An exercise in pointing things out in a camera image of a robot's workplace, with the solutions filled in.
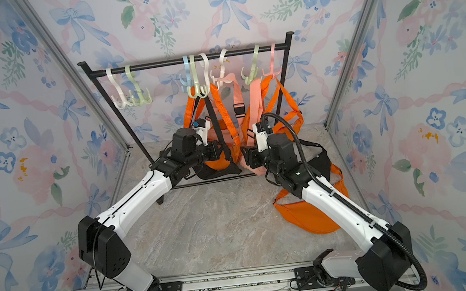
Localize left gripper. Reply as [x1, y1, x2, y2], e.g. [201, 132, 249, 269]
[186, 140, 230, 171]

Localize black bag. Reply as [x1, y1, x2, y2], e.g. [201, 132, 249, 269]
[300, 139, 332, 180]
[184, 97, 242, 180]

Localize orange bag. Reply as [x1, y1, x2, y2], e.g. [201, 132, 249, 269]
[273, 163, 350, 235]
[237, 71, 307, 147]
[183, 84, 242, 164]

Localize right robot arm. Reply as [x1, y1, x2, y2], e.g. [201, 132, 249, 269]
[242, 134, 414, 291]

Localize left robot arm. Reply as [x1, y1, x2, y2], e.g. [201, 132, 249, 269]
[78, 120, 221, 291]

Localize pink bag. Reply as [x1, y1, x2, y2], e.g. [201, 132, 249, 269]
[218, 73, 265, 168]

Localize light green hook middle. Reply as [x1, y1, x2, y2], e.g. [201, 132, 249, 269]
[186, 55, 205, 100]

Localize light green hook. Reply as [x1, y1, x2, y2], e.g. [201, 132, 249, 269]
[124, 65, 153, 107]
[240, 45, 260, 86]
[186, 55, 205, 100]

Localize white hook with pink bag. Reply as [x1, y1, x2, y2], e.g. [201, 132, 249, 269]
[210, 48, 228, 89]

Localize light green hook left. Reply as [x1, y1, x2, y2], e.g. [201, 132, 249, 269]
[124, 65, 153, 107]

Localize light green hook right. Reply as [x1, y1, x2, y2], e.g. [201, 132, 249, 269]
[240, 45, 260, 86]

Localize white hook middle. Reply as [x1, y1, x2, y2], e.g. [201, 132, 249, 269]
[200, 53, 211, 97]

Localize light blue hook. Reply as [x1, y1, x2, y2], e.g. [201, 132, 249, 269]
[180, 55, 192, 87]

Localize white hook far left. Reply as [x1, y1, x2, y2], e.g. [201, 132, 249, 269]
[105, 68, 133, 110]

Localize black clothes rack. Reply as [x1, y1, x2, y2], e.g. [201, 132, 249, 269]
[77, 31, 295, 189]

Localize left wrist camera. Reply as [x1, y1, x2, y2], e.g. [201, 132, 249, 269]
[192, 118, 212, 146]

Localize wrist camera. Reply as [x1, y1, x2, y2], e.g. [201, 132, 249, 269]
[252, 122, 272, 153]
[192, 118, 212, 146]

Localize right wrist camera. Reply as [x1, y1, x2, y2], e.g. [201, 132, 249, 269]
[252, 122, 272, 153]

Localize black corrugated cable conduit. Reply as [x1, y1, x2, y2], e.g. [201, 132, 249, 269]
[258, 96, 430, 291]

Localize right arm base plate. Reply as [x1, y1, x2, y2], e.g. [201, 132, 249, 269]
[290, 266, 356, 291]

